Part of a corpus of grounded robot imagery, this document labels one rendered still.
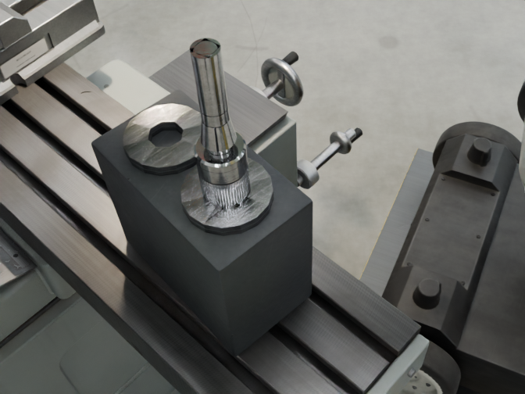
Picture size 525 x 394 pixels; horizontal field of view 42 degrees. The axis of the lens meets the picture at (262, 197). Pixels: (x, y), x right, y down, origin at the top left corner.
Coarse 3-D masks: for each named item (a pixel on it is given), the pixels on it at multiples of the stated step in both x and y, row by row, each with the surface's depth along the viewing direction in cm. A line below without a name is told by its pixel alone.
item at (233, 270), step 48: (96, 144) 72; (144, 144) 70; (192, 144) 70; (144, 192) 68; (192, 192) 66; (288, 192) 67; (144, 240) 79; (192, 240) 64; (240, 240) 64; (288, 240) 68; (192, 288) 74; (240, 288) 67; (288, 288) 75; (240, 336) 74
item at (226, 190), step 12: (240, 168) 61; (204, 180) 62; (216, 180) 61; (228, 180) 61; (240, 180) 62; (204, 192) 64; (216, 192) 63; (228, 192) 63; (240, 192) 64; (216, 204) 64; (228, 204) 64
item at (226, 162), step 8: (200, 136) 62; (240, 136) 62; (200, 144) 61; (240, 144) 61; (200, 152) 61; (208, 152) 61; (232, 152) 60; (240, 152) 60; (200, 160) 60; (208, 160) 60; (216, 160) 60; (224, 160) 60; (232, 160) 60; (240, 160) 60; (208, 168) 60; (216, 168) 60; (224, 168) 60; (232, 168) 60
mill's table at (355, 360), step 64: (64, 64) 109; (0, 128) 101; (64, 128) 100; (0, 192) 93; (64, 192) 93; (64, 256) 86; (128, 256) 86; (320, 256) 84; (128, 320) 80; (192, 320) 81; (320, 320) 79; (384, 320) 79; (192, 384) 75; (256, 384) 77; (320, 384) 74; (384, 384) 75
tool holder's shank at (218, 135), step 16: (192, 48) 52; (208, 48) 52; (192, 64) 53; (208, 64) 52; (208, 80) 53; (224, 80) 55; (208, 96) 55; (224, 96) 55; (208, 112) 56; (224, 112) 57; (208, 128) 58; (224, 128) 58; (208, 144) 59; (224, 144) 59
